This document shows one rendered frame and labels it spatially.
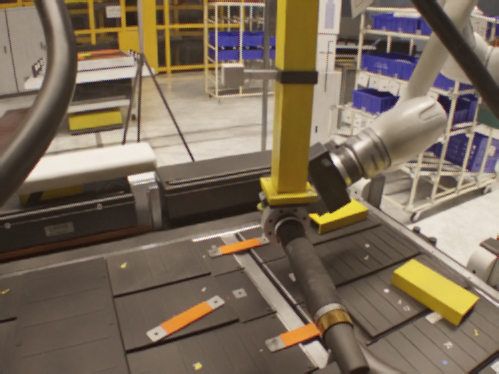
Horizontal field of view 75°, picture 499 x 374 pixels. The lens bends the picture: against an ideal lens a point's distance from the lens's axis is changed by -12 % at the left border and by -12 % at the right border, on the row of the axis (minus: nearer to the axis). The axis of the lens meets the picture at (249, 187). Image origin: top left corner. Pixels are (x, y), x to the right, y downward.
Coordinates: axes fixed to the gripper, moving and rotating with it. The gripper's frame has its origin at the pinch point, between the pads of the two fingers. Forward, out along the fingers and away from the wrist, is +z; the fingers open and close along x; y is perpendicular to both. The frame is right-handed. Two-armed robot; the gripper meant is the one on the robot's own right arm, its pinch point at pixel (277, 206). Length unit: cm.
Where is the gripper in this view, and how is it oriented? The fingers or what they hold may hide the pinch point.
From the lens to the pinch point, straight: 71.6
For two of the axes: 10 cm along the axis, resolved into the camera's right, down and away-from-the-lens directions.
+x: 4.8, 7.5, 4.5
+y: 1.6, 4.3, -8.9
